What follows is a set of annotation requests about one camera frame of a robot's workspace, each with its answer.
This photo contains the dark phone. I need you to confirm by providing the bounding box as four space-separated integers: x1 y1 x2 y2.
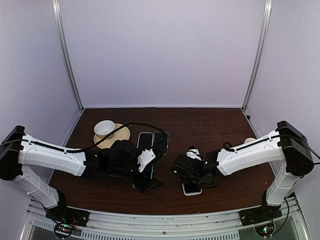
153 132 169 155

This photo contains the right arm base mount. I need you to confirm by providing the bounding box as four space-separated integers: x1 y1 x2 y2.
239 200 282 238

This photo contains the white small bowl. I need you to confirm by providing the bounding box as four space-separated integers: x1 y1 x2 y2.
93 120 116 136

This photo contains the left aluminium frame post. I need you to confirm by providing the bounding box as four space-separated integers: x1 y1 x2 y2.
52 0 84 112

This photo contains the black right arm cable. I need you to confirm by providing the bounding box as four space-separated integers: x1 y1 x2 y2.
222 133 320 236

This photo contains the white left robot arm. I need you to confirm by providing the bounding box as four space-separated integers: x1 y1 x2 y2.
0 125 163 222

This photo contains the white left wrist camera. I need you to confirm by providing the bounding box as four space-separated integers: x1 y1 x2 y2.
137 149 156 173

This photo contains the aluminium front rail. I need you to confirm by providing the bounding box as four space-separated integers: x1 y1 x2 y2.
24 191 305 240

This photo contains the black-screen phone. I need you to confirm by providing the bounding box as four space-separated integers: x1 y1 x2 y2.
137 133 153 151

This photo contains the cream ribbed mug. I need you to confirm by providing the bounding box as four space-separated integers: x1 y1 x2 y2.
244 137 256 144

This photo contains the light blue phone case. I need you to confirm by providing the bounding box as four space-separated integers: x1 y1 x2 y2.
132 164 154 192

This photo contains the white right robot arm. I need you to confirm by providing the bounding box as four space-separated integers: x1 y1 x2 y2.
171 121 315 221

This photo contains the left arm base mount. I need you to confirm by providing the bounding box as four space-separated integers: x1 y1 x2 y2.
43 206 90 239

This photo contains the aluminium frame post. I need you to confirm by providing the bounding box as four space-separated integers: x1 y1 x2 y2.
52 0 84 112
242 0 273 111

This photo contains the pink phone case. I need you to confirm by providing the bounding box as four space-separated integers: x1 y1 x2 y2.
136 132 154 151

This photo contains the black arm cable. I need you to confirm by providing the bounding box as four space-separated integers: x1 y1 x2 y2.
29 121 170 153
222 133 320 236

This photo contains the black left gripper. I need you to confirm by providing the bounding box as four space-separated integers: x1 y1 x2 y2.
109 153 164 194

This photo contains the right aluminium frame post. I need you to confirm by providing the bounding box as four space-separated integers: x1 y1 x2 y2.
242 0 273 111

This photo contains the clear magsafe phone case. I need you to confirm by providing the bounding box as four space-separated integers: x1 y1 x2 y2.
152 131 170 156

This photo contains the cream case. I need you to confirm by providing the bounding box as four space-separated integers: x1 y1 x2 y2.
182 182 203 197

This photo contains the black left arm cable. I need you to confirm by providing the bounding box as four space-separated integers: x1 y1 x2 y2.
29 121 170 153

